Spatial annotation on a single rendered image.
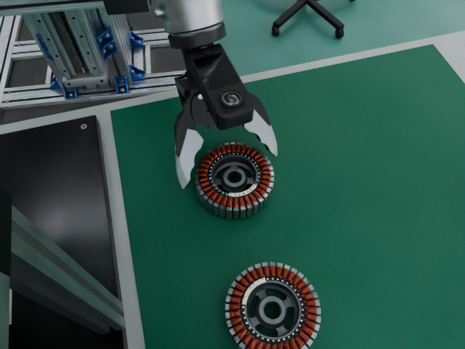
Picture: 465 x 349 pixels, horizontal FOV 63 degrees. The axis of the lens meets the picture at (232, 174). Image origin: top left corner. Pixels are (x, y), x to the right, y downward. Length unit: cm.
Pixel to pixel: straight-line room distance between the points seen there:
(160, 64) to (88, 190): 103
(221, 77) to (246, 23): 160
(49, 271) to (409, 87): 63
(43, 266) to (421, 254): 46
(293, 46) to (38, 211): 155
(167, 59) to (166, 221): 108
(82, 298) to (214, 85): 25
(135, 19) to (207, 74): 133
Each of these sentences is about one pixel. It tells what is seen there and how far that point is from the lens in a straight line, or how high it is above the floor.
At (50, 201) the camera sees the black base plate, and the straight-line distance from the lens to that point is 59.
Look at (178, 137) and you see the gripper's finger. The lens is 50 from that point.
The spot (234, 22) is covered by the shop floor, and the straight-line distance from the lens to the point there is 205.
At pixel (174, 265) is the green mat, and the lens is 52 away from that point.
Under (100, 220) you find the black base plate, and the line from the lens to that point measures 55.
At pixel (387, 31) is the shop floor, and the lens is 213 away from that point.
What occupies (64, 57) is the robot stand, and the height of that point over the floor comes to 44.
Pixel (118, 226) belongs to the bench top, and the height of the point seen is 75.
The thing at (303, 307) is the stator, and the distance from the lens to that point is 48.
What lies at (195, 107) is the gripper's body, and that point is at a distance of 49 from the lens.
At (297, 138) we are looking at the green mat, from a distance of 62.
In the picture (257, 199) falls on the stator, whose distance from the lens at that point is 52.
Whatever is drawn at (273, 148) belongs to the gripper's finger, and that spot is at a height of 79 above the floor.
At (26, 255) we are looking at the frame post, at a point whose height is 102.
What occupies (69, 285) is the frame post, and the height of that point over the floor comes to 95.
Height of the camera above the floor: 125
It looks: 59 degrees down
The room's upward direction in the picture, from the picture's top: straight up
